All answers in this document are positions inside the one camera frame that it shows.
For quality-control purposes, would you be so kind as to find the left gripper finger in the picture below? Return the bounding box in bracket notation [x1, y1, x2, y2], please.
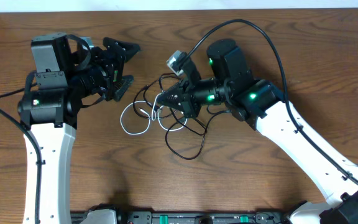
[103, 37, 140, 62]
[112, 75, 134, 101]

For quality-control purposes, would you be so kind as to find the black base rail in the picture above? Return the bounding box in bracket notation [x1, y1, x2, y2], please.
[70, 203, 323, 224]

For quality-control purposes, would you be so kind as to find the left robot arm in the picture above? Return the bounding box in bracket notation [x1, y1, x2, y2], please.
[17, 32, 140, 223]

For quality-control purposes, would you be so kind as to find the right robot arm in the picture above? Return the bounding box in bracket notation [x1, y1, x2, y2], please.
[158, 39, 358, 223]

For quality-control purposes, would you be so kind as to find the white usb cable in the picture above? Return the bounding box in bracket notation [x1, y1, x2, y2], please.
[119, 93, 188, 136]

